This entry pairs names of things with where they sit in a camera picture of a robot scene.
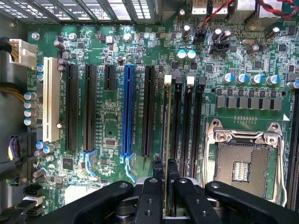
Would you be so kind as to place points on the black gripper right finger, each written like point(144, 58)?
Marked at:
point(191, 200)

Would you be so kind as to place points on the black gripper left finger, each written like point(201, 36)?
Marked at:
point(149, 200)

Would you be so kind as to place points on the RAM slot with black latch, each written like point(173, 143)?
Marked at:
point(178, 112)
point(200, 112)

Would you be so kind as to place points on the black RAM slot bank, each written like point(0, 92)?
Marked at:
point(294, 151)

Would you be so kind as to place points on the silver CPU socket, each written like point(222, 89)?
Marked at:
point(243, 163)

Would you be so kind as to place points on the green motherboard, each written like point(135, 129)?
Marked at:
point(112, 130)

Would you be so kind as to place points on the long black expansion slot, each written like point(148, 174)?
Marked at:
point(90, 107)
point(148, 109)
point(71, 107)

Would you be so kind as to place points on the blue expansion slot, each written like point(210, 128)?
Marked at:
point(128, 109)

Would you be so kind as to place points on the short black expansion slot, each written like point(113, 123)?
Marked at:
point(109, 78)

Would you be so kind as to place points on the white PCI expansion slot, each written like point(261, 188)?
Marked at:
point(51, 98)

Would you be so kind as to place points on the teal topped capacitor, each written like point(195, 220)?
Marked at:
point(191, 55)
point(181, 55)

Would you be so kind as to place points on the white power connector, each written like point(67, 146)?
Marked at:
point(22, 54)

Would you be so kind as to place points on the silver rear port block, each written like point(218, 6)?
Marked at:
point(245, 8)

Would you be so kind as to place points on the grey metal PC case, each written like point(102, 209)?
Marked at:
point(12, 25)

